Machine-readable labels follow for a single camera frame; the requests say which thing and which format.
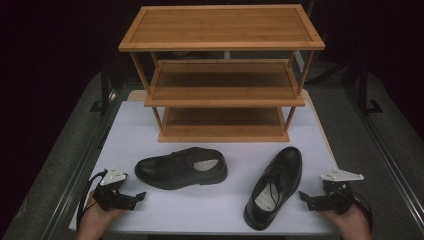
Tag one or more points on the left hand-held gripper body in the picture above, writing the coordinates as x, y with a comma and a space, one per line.
115, 200

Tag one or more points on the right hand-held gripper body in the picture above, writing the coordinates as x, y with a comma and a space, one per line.
333, 201

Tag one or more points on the black leather shoe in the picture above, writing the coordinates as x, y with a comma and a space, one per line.
283, 166
173, 170

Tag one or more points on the three-tier wooden shoe rack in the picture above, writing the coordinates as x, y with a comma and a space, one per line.
220, 26

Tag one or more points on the person's left hand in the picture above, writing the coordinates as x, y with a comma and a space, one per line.
91, 221

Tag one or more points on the person's right hand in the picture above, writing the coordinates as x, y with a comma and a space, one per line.
355, 225

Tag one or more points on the white table sheet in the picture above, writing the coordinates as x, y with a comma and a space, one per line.
213, 210

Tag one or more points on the black metal stand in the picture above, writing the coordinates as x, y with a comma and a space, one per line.
105, 90
364, 93

